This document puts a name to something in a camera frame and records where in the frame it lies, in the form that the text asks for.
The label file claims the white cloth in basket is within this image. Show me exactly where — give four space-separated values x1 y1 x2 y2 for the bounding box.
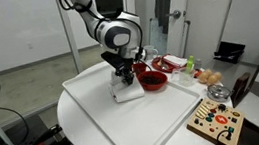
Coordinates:
164 52 189 70

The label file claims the red mug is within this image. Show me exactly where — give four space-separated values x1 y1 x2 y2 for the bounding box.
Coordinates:
131 60 150 78

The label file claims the clear plastic cup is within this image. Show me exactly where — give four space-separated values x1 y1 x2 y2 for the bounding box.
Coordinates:
171 66 195 89

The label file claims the white towel with red stripes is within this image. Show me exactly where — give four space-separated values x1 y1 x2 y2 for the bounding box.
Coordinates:
108 77 147 105

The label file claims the wooden busy board toy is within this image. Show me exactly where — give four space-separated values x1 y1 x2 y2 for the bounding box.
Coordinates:
183 92 249 145

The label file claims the black laptop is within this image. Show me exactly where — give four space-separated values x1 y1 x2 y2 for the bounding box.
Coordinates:
211 37 248 67

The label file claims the green squeeze bottle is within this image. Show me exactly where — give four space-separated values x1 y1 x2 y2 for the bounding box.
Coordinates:
183 54 197 75

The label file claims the red bowl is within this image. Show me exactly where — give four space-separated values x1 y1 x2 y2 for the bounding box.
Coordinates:
136 68 170 93

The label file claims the small red toy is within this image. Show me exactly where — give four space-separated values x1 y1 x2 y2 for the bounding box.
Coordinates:
193 69 204 79

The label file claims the black clamp with orange handle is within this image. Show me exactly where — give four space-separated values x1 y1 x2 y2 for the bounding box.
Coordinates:
25 123 65 145

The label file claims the dark hanging jacket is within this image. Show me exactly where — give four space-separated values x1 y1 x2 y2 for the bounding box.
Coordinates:
152 0 181 37

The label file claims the silver door handle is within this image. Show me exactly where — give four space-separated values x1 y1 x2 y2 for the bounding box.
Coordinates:
165 8 183 21

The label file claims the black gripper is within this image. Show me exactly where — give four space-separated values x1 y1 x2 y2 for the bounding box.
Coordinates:
100 47 138 89

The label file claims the silver metal mug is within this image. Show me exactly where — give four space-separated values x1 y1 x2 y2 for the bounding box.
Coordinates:
142 43 161 61

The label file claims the large white plastic tray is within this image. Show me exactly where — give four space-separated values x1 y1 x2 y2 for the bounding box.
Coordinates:
60 53 210 145

